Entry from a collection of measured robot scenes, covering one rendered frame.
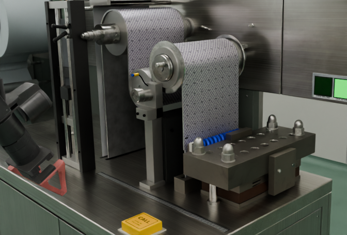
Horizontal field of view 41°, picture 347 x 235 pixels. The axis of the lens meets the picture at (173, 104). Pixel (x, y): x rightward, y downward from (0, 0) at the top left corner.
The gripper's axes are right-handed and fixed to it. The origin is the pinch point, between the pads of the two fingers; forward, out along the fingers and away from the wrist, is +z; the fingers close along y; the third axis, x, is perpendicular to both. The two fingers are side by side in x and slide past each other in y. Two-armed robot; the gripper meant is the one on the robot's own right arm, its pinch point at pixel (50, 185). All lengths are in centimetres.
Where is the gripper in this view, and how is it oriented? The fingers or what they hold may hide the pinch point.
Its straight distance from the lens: 104.9
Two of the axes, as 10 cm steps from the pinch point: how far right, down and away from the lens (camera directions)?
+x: -6.0, 6.3, -4.9
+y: -7.1, -1.4, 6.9
